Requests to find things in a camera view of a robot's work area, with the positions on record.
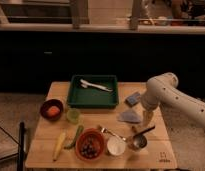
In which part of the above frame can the green cup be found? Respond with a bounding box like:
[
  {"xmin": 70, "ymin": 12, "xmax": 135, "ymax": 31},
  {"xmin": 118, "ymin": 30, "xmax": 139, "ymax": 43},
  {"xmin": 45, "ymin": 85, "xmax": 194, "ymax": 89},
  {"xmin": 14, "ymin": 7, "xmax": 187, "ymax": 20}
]
[{"xmin": 66, "ymin": 108, "xmax": 80, "ymax": 124}]

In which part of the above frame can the white cup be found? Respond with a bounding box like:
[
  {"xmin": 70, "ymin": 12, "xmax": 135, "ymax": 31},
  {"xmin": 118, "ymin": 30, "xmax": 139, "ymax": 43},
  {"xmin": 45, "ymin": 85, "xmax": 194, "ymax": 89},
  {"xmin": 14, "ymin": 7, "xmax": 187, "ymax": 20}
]
[{"xmin": 107, "ymin": 136, "xmax": 126, "ymax": 156}]

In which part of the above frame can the green cucumber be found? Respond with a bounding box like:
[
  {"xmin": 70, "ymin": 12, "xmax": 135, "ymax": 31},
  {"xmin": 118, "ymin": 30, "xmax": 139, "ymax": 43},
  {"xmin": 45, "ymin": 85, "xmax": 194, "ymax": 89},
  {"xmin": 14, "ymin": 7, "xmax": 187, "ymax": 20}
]
[{"xmin": 64, "ymin": 125, "xmax": 84, "ymax": 150}]

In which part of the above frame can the yellow corn cob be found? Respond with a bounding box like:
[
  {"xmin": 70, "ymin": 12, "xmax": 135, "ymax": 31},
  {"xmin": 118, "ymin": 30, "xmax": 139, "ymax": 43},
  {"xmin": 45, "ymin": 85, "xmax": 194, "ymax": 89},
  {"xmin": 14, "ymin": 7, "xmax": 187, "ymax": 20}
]
[{"xmin": 53, "ymin": 132, "xmax": 66, "ymax": 161}]

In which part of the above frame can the metal fork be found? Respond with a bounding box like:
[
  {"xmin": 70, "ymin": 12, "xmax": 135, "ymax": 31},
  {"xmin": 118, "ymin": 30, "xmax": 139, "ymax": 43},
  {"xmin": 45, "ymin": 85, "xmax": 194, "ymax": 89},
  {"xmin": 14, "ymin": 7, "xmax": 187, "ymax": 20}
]
[{"xmin": 97, "ymin": 125, "xmax": 127, "ymax": 142}]

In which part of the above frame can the white plastic utensil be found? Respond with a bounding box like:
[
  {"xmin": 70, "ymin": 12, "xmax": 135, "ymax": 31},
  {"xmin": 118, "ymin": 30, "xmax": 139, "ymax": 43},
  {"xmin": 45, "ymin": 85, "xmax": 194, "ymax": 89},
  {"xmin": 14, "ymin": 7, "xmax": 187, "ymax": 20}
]
[{"xmin": 80, "ymin": 79, "xmax": 112, "ymax": 92}]

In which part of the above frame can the wooden brush block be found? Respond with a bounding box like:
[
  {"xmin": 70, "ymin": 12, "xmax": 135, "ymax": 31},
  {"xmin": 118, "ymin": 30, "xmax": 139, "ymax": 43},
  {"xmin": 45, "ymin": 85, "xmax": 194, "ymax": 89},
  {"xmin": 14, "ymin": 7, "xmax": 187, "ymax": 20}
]
[{"xmin": 131, "ymin": 124, "xmax": 154, "ymax": 134}]

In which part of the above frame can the black chair frame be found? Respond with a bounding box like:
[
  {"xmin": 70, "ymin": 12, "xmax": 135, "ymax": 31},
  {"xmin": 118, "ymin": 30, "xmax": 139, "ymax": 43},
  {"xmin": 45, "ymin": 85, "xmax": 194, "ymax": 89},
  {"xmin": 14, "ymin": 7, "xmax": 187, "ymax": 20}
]
[{"xmin": 0, "ymin": 122, "xmax": 26, "ymax": 171}]

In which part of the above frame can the orange fruit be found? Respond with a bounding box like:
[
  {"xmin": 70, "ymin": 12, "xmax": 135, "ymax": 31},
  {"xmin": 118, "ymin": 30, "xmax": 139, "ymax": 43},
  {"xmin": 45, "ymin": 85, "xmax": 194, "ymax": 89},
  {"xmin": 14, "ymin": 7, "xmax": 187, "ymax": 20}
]
[{"xmin": 47, "ymin": 106, "xmax": 60, "ymax": 117}]

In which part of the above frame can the grey folded cloth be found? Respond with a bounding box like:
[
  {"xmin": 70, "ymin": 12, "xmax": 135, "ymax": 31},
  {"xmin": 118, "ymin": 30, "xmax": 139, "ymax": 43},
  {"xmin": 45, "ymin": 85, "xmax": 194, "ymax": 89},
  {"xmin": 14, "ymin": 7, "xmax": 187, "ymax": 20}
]
[{"xmin": 117, "ymin": 109, "xmax": 141, "ymax": 123}]

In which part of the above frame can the green plastic tray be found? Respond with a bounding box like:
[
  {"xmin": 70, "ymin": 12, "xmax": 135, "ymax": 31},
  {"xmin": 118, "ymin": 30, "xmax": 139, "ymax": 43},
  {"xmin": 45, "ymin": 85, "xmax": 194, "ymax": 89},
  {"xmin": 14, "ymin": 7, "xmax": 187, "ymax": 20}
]
[{"xmin": 67, "ymin": 75, "xmax": 119, "ymax": 109}]

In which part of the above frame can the orange bowl with grapes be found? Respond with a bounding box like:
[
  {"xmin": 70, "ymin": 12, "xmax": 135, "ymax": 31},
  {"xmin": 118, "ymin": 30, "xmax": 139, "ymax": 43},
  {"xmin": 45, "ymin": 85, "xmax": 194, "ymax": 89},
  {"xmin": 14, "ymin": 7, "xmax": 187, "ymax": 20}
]
[{"xmin": 75, "ymin": 128, "xmax": 105, "ymax": 162}]

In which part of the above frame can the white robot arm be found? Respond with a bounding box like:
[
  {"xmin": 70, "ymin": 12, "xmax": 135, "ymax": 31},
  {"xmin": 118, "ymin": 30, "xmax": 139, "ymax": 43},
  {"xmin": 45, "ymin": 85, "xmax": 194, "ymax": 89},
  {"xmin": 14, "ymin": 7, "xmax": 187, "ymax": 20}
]
[{"xmin": 141, "ymin": 72, "xmax": 205, "ymax": 131}]

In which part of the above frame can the dark brown bowl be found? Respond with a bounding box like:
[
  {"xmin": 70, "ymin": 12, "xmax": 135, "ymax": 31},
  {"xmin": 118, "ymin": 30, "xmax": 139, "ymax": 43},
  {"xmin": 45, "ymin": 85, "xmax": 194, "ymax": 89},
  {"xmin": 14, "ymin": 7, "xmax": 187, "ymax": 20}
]
[{"xmin": 40, "ymin": 99, "xmax": 63, "ymax": 121}]

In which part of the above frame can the blue sponge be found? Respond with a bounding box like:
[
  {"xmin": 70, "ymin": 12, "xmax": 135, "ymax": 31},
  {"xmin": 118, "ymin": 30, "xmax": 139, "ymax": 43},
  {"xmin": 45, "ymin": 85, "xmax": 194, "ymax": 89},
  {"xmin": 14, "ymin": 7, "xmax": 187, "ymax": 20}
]
[{"xmin": 125, "ymin": 92, "xmax": 141, "ymax": 107}]

